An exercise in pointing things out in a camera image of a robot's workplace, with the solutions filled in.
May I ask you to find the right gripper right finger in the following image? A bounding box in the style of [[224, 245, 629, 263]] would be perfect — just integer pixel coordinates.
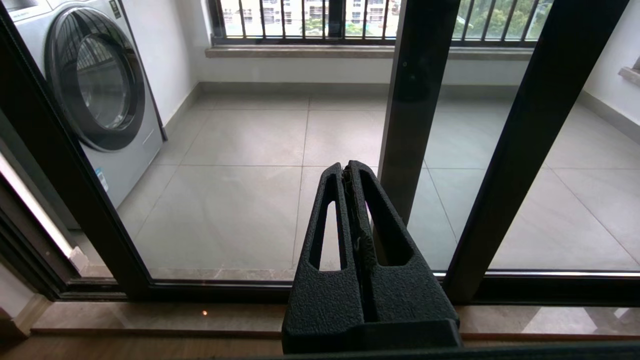
[[345, 160, 461, 326]]

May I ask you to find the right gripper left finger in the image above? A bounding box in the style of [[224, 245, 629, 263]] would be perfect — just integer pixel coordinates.
[[281, 161, 367, 354]]

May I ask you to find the black framed sliding glass door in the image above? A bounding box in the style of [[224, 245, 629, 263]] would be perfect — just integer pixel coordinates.
[[377, 0, 640, 307], [0, 0, 632, 306]]

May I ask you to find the silver front-loading washing machine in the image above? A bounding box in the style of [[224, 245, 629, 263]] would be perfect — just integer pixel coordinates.
[[0, 0, 167, 210]]

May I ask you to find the long stone window sill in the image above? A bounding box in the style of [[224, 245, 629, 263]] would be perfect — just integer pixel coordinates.
[[205, 44, 535, 62]]

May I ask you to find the long black metal window railing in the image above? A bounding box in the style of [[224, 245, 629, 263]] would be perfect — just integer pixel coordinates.
[[209, 0, 554, 49]]

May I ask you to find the short stone window sill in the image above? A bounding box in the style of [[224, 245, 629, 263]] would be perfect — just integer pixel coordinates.
[[618, 64, 640, 88]]

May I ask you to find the black window frame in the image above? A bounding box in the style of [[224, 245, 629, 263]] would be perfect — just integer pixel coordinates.
[[327, 0, 347, 40]]

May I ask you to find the black outer door frame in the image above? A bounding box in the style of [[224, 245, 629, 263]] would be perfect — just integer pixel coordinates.
[[0, 107, 128, 302]]

